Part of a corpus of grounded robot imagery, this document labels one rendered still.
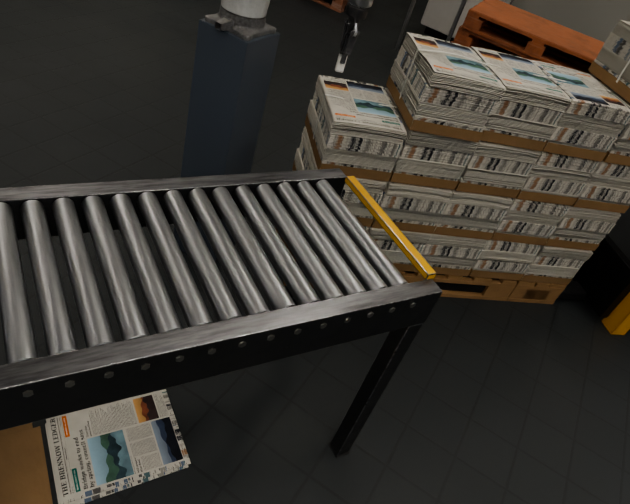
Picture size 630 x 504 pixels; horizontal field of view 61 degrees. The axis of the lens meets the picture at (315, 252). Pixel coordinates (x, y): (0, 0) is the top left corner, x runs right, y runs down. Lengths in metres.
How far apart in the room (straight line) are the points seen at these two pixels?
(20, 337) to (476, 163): 1.71
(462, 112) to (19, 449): 1.80
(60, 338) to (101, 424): 0.84
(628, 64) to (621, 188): 0.51
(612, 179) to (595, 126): 0.32
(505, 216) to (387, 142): 0.71
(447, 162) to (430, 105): 0.27
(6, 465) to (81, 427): 0.21
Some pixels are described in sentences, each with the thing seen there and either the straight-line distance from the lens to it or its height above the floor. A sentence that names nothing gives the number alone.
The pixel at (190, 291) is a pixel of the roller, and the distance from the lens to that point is 1.17.
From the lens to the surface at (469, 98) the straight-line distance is 2.05.
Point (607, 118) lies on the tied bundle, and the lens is 2.40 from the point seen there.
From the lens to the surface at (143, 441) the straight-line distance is 1.87.
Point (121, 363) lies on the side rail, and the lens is 1.05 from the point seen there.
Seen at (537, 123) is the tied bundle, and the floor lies 0.94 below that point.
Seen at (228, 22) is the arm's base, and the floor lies 1.03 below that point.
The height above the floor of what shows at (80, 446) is 0.01.
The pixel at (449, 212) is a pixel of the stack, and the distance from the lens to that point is 2.32.
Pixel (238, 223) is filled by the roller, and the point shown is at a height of 0.80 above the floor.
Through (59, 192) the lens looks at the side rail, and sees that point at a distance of 1.41.
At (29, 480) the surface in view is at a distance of 1.84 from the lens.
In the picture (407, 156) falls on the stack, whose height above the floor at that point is 0.72.
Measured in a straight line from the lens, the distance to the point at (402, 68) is 2.22.
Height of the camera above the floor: 1.64
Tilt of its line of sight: 39 degrees down
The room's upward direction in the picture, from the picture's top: 19 degrees clockwise
